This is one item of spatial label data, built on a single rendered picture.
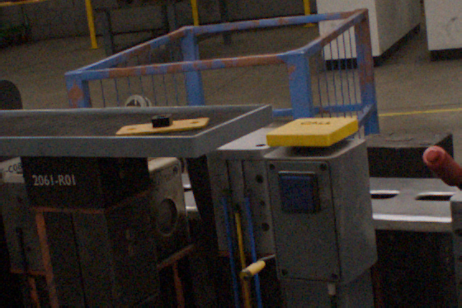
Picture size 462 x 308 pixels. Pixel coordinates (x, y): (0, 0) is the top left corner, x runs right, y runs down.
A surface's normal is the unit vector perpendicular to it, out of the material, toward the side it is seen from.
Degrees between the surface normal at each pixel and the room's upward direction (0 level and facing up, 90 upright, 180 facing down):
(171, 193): 90
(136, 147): 90
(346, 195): 90
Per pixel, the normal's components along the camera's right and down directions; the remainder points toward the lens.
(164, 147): -0.55, 0.26
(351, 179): 0.83, 0.02
